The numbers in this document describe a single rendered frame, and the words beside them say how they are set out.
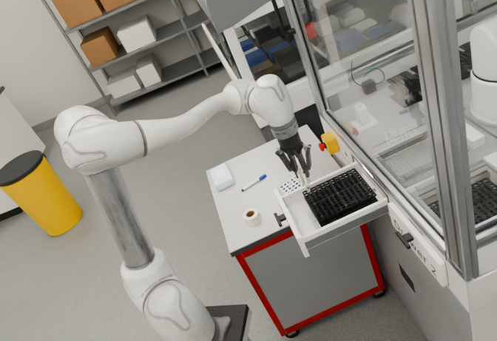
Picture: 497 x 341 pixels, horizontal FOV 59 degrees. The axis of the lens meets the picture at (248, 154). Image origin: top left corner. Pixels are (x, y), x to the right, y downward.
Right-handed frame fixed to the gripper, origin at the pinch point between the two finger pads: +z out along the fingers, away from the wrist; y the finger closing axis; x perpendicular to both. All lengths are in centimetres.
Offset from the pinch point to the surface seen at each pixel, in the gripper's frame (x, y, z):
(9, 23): 262, -396, -33
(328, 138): 33.6, 1.7, 9.4
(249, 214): 3.3, -31.3, 21.7
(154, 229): 65, -161, 100
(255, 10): 73, -26, -38
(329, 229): -14.1, 8.5, 12.5
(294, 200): 3.3, -8.7, 14.8
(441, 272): -32, 44, 12
